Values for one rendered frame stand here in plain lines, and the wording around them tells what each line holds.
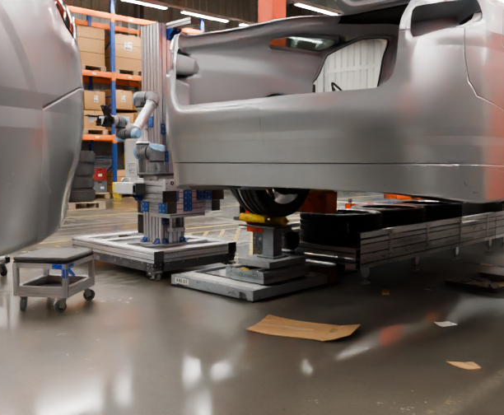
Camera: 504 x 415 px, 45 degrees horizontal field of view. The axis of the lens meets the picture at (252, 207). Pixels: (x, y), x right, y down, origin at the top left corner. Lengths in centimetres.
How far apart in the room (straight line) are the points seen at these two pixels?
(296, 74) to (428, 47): 201
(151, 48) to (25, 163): 407
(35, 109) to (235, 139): 188
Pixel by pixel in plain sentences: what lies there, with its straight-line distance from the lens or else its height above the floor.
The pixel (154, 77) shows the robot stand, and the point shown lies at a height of 159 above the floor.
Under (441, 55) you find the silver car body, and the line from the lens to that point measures 253.
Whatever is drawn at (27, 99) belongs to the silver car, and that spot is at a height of 103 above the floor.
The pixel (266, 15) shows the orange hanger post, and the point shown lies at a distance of 507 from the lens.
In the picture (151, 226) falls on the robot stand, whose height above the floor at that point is 36.
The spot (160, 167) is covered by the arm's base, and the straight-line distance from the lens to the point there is 484.
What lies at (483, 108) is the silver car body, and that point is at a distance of 265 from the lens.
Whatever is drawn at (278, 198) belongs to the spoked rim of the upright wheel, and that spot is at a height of 64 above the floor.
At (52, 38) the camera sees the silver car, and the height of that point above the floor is 116.
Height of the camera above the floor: 92
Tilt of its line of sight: 4 degrees down
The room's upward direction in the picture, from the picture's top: straight up
